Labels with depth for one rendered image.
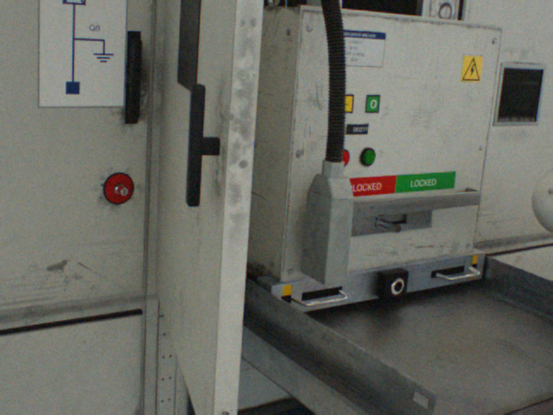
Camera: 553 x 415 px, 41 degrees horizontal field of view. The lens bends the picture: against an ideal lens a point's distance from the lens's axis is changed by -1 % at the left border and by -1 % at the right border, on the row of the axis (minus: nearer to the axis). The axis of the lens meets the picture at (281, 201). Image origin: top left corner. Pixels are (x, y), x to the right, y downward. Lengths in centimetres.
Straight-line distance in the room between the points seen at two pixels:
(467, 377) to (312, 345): 25
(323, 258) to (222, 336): 38
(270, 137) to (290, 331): 33
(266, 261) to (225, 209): 52
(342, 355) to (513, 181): 105
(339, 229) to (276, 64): 30
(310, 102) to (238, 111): 46
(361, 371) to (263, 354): 22
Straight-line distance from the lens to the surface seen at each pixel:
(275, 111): 129
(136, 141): 139
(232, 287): 87
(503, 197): 206
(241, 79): 82
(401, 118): 140
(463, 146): 153
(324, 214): 121
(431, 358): 128
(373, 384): 110
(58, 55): 132
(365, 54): 133
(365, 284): 142
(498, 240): 212
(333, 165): 120
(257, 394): 174
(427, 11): 179
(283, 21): 128
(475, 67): 152
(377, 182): 139
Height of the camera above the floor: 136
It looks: 13 degrees down
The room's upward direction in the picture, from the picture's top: 4 degrees clockwise
